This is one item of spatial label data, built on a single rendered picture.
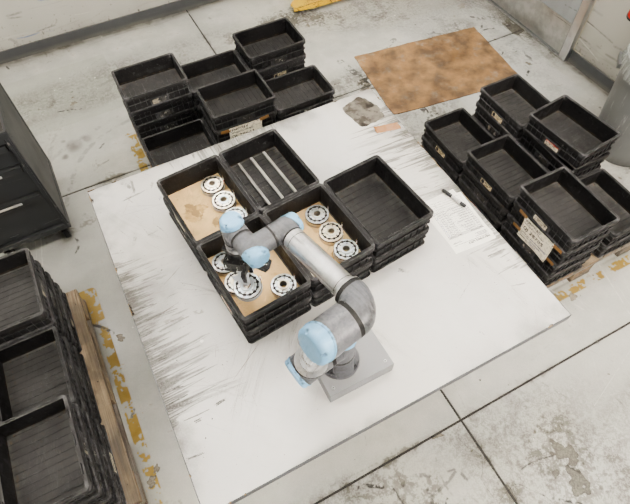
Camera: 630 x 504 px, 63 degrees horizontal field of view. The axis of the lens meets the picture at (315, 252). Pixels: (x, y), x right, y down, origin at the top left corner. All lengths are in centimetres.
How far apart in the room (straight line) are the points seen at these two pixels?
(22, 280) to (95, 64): 238
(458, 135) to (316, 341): 238
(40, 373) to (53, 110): 233
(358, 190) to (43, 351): 163
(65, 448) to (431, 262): 168
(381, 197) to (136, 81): 193
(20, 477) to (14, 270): 99
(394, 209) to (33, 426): 175
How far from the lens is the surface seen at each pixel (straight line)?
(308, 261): 152
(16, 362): 278
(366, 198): 232
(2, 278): 291
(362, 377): 197
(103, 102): 437
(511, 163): 325
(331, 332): 134
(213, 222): 228
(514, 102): 365
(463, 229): 245
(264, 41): 378
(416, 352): 210
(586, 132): 342
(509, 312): 228
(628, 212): 344
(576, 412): 301
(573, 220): 295
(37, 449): 245
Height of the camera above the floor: 262
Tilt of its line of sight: 57 degrees down
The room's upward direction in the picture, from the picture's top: 1 degrees counter-clockwise
